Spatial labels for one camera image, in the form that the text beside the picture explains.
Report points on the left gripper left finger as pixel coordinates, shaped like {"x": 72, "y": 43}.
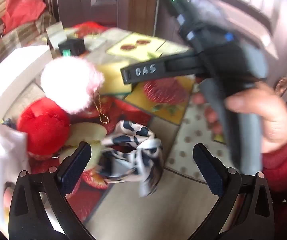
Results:
{"x": 28, "y": 218}

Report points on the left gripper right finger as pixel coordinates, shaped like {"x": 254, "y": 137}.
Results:
{"x": 244, "y": 207}

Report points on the red plush toy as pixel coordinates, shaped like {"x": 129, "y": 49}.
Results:
{"x": 47, "y": 126}

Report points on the black white patterned scrunchie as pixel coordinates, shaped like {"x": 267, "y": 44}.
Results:
{"x": 132, "y": 153}

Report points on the pink fluffy plush ball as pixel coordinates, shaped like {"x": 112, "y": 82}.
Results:
{"x": 71, "y": 82}

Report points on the white foam block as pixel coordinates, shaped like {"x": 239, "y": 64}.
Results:
{"x": 13, "y": 158}

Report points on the person's right hand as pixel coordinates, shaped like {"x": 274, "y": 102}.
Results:
{"x": 263, "y": 101}

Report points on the brown door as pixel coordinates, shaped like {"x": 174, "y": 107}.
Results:
{"x": 134, "y": 15}

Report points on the white cardboard tray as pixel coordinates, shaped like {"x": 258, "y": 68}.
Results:
{"x": 18, "y": 70}

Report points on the black cube charger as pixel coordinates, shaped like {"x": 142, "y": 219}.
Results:
{"x": 72, "y": 47}

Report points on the plaid cloth covered bench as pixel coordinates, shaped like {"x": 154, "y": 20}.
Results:
{"x": 25, "y": 34}

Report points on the dark red cloth bag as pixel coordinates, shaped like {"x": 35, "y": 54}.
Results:
{"x": 18, "y": 12}

